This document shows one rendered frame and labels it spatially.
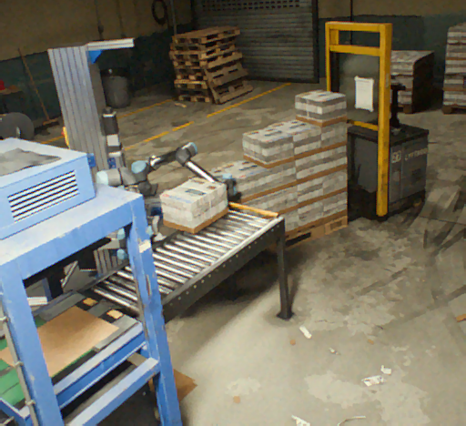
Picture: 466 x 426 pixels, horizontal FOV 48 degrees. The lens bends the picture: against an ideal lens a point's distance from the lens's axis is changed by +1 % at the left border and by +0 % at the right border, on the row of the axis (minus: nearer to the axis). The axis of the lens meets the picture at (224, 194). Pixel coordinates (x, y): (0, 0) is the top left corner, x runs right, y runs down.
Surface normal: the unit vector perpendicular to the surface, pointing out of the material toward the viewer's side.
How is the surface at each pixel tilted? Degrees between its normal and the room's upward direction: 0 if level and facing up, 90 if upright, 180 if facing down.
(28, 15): 90
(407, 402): 0
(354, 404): 0
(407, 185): 90
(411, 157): 90
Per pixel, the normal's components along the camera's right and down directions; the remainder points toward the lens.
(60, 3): 0.77, 0.18
